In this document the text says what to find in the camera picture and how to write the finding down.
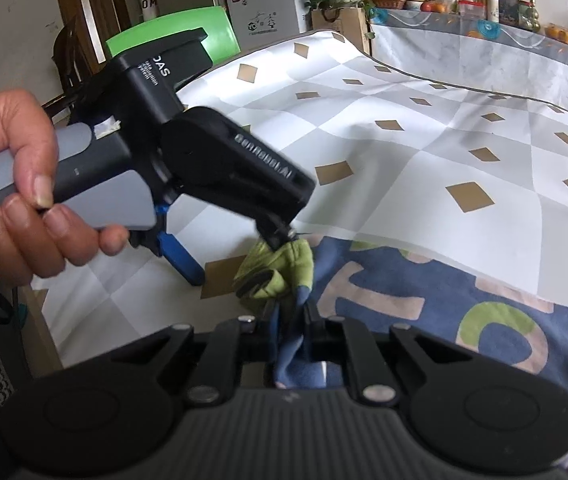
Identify white refrigerator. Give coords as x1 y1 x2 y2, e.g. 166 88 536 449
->
222 0 311 52

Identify tray of oranges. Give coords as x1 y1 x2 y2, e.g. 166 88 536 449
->
544 24 568 47

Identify dark wooden chair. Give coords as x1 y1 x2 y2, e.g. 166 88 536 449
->
54 15 87 106

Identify cardboard box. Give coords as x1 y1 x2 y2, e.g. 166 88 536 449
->
310 5 371 57

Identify green plastic chair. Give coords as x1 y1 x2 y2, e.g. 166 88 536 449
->
105 6 241 68

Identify person's left hand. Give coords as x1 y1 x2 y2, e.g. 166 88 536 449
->
0 89 131 279

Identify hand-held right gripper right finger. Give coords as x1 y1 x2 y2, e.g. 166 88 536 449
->
304 305 472 407

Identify grey picture frame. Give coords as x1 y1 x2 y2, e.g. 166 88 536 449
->
497 0 521 26

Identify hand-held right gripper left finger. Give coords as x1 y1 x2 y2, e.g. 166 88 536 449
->
111 307 279 407

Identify side table with patterned tablecloth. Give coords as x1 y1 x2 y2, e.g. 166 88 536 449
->
369 9 568 122

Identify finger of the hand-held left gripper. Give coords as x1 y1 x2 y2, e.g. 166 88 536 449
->
129 230 206 287
255 212 299 252

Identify red-lid food container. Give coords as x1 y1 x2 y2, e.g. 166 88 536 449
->
458 0 486 21

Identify blue letter-print pants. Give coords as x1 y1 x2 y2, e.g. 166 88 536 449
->
231 235 568 476

